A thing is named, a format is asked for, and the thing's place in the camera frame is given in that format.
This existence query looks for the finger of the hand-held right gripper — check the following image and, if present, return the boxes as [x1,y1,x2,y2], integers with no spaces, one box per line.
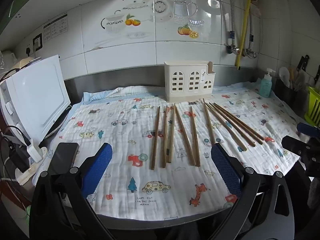
[297,122,320,137]
[281,135,310,156]

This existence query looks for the white spoon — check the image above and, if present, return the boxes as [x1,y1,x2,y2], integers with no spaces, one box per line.
[279,66,291,88]

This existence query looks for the cream plastic utensil holder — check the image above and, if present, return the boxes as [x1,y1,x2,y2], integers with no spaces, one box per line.
[164,60,216,103]

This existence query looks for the black power adapter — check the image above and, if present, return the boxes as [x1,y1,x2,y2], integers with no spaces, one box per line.
[9,144,31,173]

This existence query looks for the person's right forearm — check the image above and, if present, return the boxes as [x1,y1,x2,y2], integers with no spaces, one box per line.
[308,177,320,212]

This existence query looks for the wooden chopstick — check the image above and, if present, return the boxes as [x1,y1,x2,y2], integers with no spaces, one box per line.
[202,98,217,147]
[209,102,256,147]
[190,106,201,167]
[162,105,168,169]
[206,102,248,152]
[166,103,176,164]
[214,103,265,140]
[174,106,197,167]
[212,102,264,145]
[149,106,161,170]

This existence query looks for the black handled knife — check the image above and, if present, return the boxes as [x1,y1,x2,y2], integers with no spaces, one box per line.
[297,55,310,74]

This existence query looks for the wooden spatula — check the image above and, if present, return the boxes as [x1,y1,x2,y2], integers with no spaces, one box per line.
[293,67,307,91]

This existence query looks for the teal soap pump bottle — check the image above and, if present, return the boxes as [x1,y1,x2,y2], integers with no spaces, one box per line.
[259,68,275,98]

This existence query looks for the braided metal hose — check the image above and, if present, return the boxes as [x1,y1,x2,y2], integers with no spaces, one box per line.
[224,0,237,46]
[248,11,255,51]

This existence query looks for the white power strip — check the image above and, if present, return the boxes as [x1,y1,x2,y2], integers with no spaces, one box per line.
[15,147,48,186]

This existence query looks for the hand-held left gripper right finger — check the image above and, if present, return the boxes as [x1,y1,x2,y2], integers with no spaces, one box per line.
[200,142,300,240]

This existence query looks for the beige appliance lid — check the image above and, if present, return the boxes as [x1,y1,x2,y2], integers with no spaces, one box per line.
[10,57,41,71]

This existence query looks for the yellow gas hose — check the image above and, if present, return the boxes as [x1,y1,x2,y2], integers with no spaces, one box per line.
[235,0,252,71]

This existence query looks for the dark utensil container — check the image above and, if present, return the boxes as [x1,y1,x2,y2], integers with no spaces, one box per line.
[274,79,309,108]

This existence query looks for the white countertop appliance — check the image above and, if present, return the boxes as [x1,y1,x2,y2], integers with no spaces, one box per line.
[0,54,72,146]

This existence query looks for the wall notice sticker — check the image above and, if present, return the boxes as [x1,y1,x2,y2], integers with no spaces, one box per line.
[43,14,68,42]

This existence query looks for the white cartoon printed cloth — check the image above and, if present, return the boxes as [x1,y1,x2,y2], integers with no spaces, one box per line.
[49,85,304,222]

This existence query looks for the white kettle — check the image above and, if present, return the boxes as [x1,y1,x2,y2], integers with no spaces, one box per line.
[0,50,18,68]

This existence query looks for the green plastic utensil holder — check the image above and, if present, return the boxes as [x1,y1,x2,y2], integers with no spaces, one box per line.
[304,86,320,127]

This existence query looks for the black smartphone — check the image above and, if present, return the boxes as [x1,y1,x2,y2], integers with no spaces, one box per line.
[47,142,80,176]

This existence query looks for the white plug adapter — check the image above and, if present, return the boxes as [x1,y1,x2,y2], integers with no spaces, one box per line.
[26,140,43,163]

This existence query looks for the black cable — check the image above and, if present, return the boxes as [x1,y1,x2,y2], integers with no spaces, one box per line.
[0,126,32,146]

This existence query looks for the metal water valve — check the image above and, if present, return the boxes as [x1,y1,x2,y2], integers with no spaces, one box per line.
[243,47,258,59]
[226,44,242,56]

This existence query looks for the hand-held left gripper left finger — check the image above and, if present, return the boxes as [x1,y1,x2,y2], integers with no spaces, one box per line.
[30,142,116,240]

